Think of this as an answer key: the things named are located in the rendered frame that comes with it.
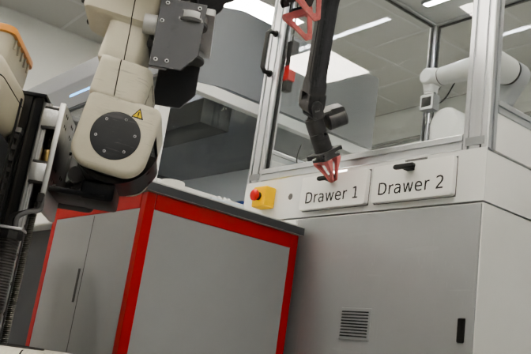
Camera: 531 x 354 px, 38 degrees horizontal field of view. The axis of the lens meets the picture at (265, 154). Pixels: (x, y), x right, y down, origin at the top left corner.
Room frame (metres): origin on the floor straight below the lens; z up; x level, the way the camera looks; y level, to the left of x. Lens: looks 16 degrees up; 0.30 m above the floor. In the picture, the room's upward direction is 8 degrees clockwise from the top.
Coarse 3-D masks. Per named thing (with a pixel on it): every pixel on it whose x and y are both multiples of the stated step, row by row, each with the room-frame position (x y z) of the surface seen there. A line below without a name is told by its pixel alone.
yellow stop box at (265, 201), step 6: (258, 186) 2.56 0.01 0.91; (264, 186) 2.53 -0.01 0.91; (270, 186) 2.54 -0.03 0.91; (264, 192) 2.53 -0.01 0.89; (270, 192) 2.53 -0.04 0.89; (258, 198) 2.54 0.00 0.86; (264, 198) 2.53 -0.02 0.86; (270, 198) 2.54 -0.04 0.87; (252, 204) 2.57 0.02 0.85; (258, 204) 2.54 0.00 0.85; (264, 204) 2.52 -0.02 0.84; (270, 204) 2.54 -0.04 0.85
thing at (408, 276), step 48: (336, 240) 2.29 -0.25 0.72; (384, 240) 2.14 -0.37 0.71; (432, 240) 2.00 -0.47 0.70; (480, 240) 1.88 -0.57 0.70; (528, 240) 2.01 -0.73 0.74; (336, 288) 2.27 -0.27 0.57; (384, 288) 2.12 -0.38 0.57; (432, 288) 1.99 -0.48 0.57; (480, 288) 1.89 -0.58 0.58; (528, 288) 2.01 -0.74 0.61; (288, 336) 2.42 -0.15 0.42; (336, 336) 2.25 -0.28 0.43; (384, 336) 2.11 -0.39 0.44; (432, 336) 1.98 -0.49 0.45; (480, 336) 1.90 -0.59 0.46; (528, 336) 2.02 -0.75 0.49
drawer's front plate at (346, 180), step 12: (312, 180) 2.38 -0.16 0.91; (324, 180) 2.33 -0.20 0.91; (336, 180) 2.29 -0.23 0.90; (348, 180) 2.25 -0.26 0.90; (360, 180) 2.21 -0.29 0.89; (312, 192) 2.37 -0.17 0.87; (324, 192) 2.33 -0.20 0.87; (336, 192) 2.29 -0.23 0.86; (348, 192) 2.24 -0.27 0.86; (360, 192) 2.20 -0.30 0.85; (300, 204) 2.41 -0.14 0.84; (312, 204) 2.37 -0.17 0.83; (324, 204) 2.32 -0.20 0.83; (336, 204) 2.28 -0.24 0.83; (348, 204) 2.24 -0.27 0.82; (360, 204) 2.20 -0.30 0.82
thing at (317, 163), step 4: (316, 160) 2.24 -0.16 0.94; (320, 160) 2.22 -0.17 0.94; (328, 160) 2.21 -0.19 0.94; (332, 160) 2.21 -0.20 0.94; (316, 164) 2.24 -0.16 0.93; (320, 164) 2.24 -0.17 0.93; (324, 164) 2.22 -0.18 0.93; (328, 164) 2.21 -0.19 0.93; (332, 164) 2.22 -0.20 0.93; (320, 168) 2.25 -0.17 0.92; (328, 168) 2.23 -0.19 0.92; (332, 168) 2.23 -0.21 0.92; (324, 172) 2.26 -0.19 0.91; (332, 172) 2.24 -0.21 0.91; (328, 176) 2.26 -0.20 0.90; (332, 176) 2.24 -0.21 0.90; (328, 180) 2.27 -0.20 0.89; (332, 180) 2.25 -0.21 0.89
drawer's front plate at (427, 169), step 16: (416, 160) 2.04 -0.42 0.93; (432, 160) 2.00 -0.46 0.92; (448, 160) 1.95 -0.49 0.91; (384, 176) 2.13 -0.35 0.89; (400, 176) 2.08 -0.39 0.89; (416, 176) 2.04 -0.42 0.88; (432, 176) 1.99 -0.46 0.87; (448, 176) 1.95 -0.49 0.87; (400, 192) 2.08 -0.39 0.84; (416, 192) 2.03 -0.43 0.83; (432, 192) 1.99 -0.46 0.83; (448, 192) 1.95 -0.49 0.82
